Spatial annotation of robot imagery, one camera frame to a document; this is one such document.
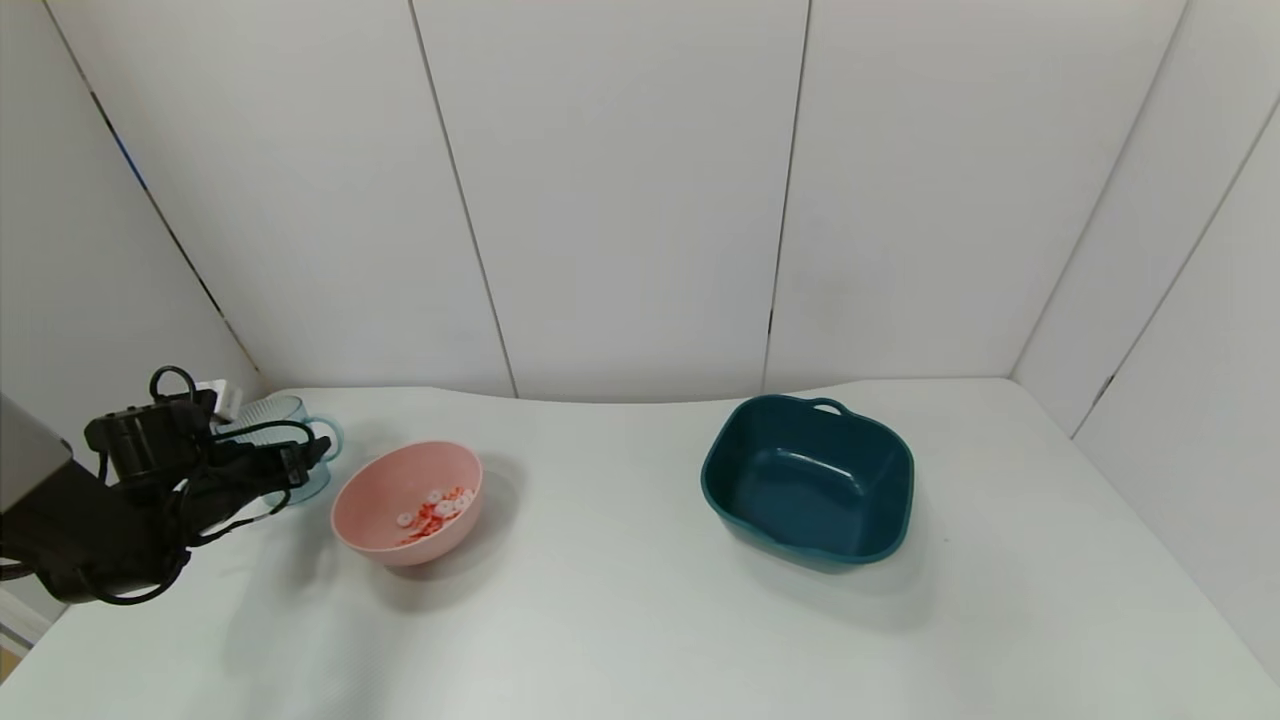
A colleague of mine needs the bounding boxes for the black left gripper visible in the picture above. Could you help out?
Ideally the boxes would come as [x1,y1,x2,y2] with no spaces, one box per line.
[220,435,332,499]

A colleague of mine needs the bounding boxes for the clear blue ribbed cup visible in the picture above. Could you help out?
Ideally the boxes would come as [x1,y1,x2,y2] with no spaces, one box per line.
[213,395,344,507]

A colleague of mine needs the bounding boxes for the red and white solid pieces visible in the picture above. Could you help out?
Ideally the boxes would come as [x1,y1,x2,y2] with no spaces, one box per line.
[397,486,476,546]

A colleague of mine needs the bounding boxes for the pink plastic bowl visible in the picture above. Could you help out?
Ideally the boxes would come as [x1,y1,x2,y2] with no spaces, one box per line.
[331,441,485,567]

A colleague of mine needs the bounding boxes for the dark teal plastic basin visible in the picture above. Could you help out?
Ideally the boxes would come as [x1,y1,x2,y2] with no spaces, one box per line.
[700,395,915,574]

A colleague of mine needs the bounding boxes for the black camera cable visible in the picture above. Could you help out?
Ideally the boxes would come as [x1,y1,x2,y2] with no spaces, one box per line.
[150,365,201,406]

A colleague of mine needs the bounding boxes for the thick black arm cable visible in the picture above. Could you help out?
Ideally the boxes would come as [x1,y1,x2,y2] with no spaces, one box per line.
[0,555,193,607]

